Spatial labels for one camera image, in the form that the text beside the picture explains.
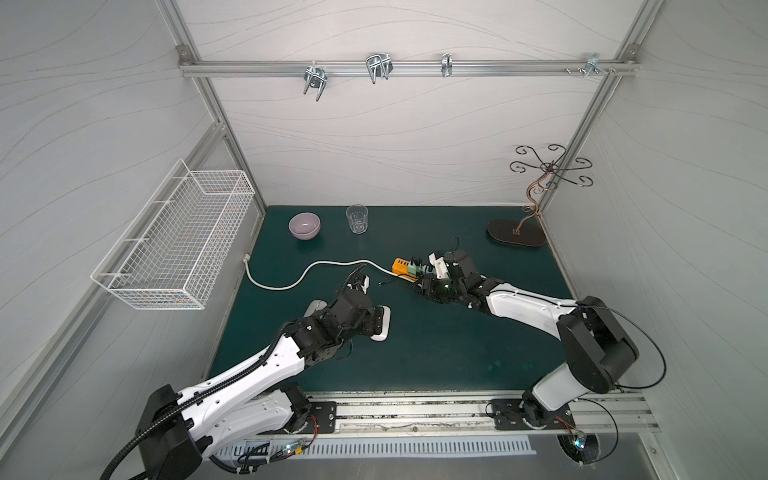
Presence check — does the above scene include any white wireless mouse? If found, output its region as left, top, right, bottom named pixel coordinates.
left=370, top=305, right=391, bottom=342

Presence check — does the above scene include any silver wireless mouse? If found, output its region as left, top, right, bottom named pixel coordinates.
left=304, top=299, right=327, bottom=317

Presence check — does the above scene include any black cable bundle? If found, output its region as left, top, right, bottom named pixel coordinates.
left=377, top=236, right=463, bottom=289

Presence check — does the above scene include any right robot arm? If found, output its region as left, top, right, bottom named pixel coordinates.
left=402, top=250, right=640, bottom=430

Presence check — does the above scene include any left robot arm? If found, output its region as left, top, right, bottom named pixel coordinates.
left=101, top=269, right=391, bottom=479

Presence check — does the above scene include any orange power strip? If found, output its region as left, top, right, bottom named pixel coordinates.
left=392, top=258, right=419, bottom=281

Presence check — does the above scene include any brown metal jewelry stand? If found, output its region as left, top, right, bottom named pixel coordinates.
left=486, top=143, right=594, bottom=249

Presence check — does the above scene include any pink bowl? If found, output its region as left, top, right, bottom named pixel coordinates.
left=288, top=212, right=321, bottom=241

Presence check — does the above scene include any clear glass cup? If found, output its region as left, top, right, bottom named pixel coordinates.
left=345, top=204, right=369, bottom=235

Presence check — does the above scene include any metal clamp hook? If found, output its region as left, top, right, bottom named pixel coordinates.
left=365, top=53, right=393, bottom=84

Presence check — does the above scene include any metal u-bolt hook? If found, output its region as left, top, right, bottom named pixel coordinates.
left=303, top=63, right=328, bottom=102

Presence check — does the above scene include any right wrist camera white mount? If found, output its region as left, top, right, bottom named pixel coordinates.
left=428, top=253, right=450, bottom=280

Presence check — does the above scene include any white power strip cable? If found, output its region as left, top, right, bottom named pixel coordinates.
left=242, top=253, right=400, bottom=292

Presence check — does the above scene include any white vented cable duct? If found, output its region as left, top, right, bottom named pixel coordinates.
left=215, top=434, right=537, bottom=464

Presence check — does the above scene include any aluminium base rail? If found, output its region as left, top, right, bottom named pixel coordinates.
left=167, top=391, right=661, bottom=442

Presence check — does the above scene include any white wire basket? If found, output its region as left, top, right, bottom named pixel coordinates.
left=91, top=159, right=255, bottom=311

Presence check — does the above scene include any small metal ring hook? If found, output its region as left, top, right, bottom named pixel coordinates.
left=441, top=53, right=453, bottom=78

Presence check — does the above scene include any right metal bracket hook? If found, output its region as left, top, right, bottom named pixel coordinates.
left=563, top=53, right=618, bottom=78

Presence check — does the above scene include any aluminium crossbar rail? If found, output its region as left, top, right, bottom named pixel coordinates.
left=180, top=58, right=641, bottom=79

